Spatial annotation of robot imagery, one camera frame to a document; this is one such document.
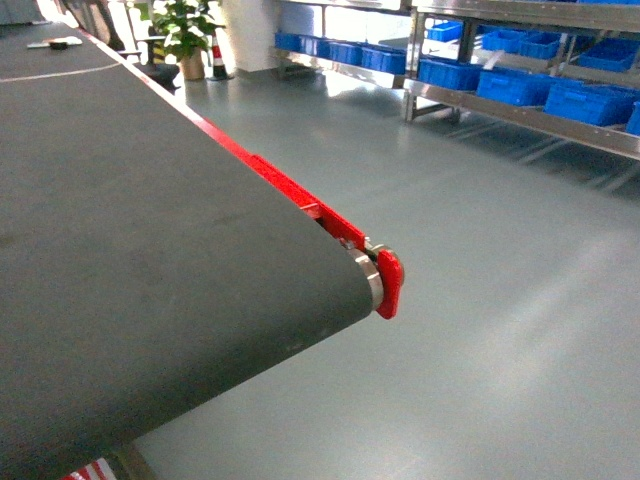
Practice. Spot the striped traffic cone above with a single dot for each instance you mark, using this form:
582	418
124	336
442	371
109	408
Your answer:
219	71

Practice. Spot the potted green plant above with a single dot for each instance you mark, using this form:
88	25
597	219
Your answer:
186	28

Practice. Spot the steel rack with bins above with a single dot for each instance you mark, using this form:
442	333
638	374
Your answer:
569	69

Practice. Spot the black tape roll on board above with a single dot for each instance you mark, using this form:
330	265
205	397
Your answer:
57	43

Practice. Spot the red conveyor side rail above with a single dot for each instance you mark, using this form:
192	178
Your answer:
383	269

